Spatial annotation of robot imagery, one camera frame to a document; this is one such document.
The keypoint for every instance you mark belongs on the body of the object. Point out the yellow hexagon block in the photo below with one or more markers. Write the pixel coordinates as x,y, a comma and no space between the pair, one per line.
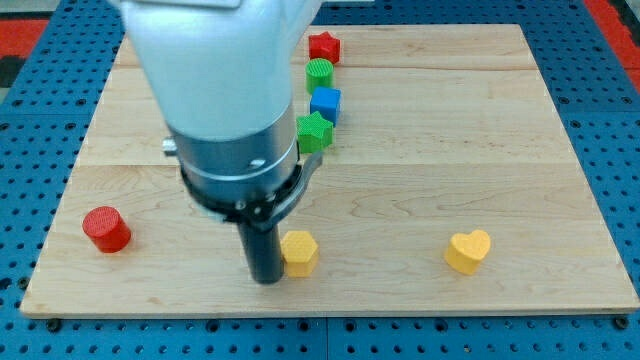
300,253

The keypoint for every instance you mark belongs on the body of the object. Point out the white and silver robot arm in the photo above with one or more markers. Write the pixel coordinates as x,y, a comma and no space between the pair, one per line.
220,73

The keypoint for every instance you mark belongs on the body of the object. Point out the green star block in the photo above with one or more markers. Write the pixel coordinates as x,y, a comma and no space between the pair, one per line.
314,133

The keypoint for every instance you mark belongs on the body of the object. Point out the red star block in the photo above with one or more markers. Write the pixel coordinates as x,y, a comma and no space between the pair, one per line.
324,46

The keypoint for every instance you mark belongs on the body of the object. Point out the blue cube block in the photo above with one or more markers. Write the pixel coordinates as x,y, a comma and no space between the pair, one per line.
326,101

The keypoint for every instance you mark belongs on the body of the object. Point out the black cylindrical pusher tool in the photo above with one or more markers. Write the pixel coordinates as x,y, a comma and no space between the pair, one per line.
263,253

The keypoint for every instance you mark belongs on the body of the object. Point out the green cylinder block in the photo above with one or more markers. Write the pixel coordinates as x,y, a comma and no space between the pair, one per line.
319,73

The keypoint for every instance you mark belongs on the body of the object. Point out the light wooden board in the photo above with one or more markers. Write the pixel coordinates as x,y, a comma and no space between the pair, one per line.
444,129

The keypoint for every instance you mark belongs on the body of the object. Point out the yellow heart block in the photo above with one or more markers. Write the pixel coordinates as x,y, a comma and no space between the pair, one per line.
466,251

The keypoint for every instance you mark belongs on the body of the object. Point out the red cylinder block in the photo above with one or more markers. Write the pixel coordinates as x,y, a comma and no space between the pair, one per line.
107,229

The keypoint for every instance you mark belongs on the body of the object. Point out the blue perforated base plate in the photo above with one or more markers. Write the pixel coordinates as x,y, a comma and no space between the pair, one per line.
47,111

